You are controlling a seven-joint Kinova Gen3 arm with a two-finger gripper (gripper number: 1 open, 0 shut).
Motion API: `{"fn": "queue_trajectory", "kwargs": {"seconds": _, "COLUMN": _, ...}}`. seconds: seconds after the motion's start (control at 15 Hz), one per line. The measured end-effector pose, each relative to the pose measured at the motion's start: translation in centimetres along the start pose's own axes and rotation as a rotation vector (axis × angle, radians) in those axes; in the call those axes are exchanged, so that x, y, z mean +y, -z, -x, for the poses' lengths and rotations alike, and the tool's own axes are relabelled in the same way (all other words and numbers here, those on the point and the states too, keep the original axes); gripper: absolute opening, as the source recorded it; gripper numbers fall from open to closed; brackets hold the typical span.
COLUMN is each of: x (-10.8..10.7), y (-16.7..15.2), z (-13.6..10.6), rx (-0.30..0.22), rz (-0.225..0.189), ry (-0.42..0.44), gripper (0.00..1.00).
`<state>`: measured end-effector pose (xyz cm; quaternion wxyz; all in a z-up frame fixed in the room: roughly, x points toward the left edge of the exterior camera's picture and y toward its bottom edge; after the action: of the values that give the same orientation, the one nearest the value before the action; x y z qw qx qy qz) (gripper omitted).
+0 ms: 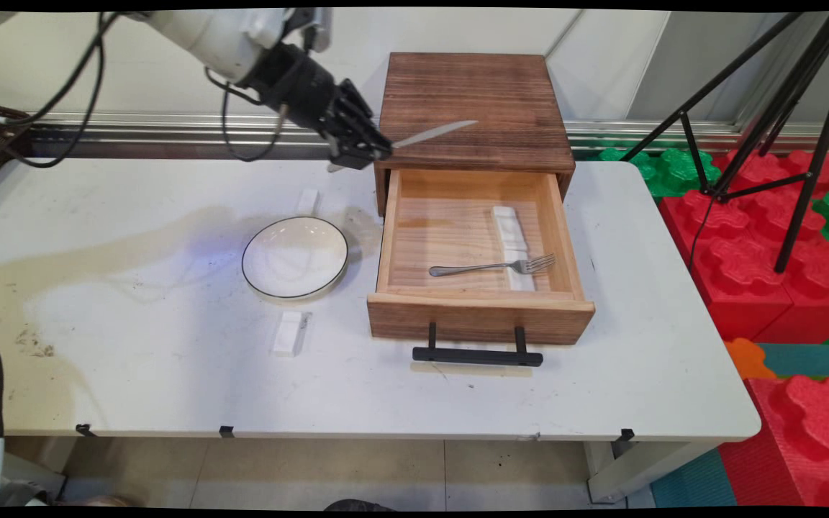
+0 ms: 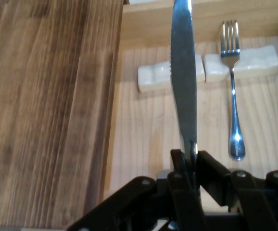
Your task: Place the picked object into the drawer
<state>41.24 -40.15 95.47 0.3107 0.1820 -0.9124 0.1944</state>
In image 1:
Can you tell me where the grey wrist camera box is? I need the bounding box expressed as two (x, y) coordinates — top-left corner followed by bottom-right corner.
(284, 9), (333, 55)

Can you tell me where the long thin black cable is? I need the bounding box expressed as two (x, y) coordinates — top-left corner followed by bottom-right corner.
(0, 10), (124, 171)

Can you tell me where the aluminium window rail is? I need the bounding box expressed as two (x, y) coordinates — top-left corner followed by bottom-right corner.
(0, 112), (829, 160)

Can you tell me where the short looped black cable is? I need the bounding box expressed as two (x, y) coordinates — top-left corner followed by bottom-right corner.
(204, 66), (290, 163)

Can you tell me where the dark wooden drawer cabinet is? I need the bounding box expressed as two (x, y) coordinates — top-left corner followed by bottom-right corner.
(374, 52), (576, 217)

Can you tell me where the black drawer handle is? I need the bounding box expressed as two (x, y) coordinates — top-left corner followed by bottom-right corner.
(412, 322), (543, 368)

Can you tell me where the long white cutlery rest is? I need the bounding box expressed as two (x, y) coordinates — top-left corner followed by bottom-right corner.
(492, 206), (536, 292)

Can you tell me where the silver fork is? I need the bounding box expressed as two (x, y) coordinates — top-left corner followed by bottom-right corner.
(428, 253), (556, 278)

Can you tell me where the light wooden drawer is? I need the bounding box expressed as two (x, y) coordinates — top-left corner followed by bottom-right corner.
(366, 170), (595, 346)

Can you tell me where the red foam block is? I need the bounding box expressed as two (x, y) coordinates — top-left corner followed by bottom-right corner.
(718, 374), (829, 508)
(658, 150), (829, 343)

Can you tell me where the orange foam piece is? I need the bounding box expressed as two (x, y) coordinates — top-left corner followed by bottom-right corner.
(724, 338), (777, 381)

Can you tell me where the black tripod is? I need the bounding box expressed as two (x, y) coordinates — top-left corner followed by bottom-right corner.
(620, 10), (829, 274)

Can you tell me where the silver table knife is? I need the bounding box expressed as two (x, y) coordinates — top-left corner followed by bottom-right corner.
(326, 120), (479, 173)

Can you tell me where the teal foam mat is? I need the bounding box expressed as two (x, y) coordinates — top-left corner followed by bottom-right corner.
(756, 342), (829, 379)
(651, 449), (738, 508)

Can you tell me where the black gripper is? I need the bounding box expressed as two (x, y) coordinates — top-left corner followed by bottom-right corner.
(245, 42), (392, 171)

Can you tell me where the white plate black rim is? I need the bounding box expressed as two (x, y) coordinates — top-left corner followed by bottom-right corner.
(241, 217), (349, 300)

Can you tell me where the white table leg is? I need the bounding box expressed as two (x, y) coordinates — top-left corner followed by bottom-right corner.
(586, 439), (719, 504)

